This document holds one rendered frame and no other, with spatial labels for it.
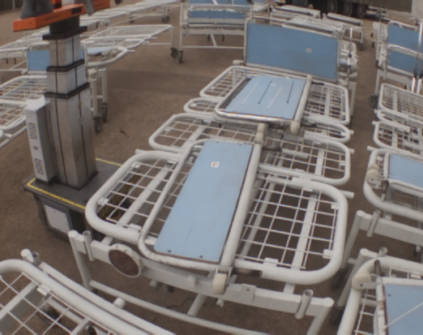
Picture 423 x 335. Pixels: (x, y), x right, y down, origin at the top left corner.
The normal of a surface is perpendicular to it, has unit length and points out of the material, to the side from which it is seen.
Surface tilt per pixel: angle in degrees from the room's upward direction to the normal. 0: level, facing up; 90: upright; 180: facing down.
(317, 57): 91
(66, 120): 90
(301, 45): 91
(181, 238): 1
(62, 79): 90
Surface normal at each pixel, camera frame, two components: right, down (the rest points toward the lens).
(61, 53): -0.36, 0.47
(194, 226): 0.00, -0.86
